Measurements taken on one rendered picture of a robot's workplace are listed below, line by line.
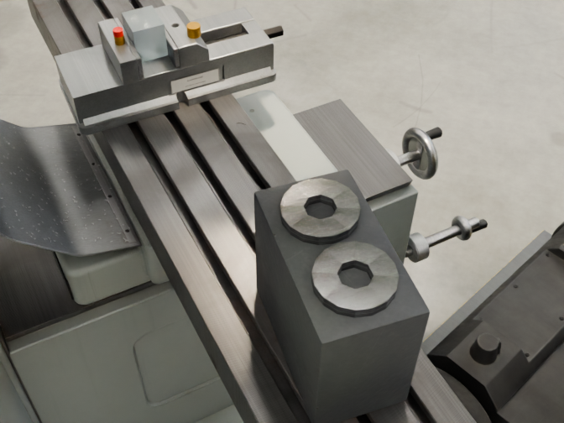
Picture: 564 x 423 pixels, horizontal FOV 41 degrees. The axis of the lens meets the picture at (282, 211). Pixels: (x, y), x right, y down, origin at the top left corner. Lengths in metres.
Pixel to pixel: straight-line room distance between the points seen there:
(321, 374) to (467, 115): 2.03
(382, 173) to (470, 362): 0.39
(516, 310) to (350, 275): 0.69
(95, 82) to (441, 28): 2.10
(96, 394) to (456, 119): 1.70
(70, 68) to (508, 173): 1.65
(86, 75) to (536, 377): 0.92
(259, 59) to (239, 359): 0.56
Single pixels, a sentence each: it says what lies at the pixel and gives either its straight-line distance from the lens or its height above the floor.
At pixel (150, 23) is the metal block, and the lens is 1.24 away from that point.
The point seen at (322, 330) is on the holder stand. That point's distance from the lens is 0.76.
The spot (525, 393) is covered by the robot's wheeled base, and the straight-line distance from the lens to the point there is 1.39.
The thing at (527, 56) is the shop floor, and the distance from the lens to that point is 3.09.
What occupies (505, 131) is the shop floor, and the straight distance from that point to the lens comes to 2.72.
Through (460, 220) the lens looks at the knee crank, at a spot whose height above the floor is 0.52.
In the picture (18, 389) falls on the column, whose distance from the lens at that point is 1.35.
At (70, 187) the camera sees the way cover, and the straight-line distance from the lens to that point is 1.26.
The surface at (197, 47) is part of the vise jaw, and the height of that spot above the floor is 1.01.
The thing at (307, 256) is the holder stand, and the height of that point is 1.10.
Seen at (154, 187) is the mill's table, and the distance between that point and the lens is 1.15.
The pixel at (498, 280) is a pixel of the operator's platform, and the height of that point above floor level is 0.40.
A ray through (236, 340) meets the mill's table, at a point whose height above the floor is 0.91.
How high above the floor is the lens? 1.73
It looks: 48 degrees down
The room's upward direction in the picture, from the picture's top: 1 degrees clockwise
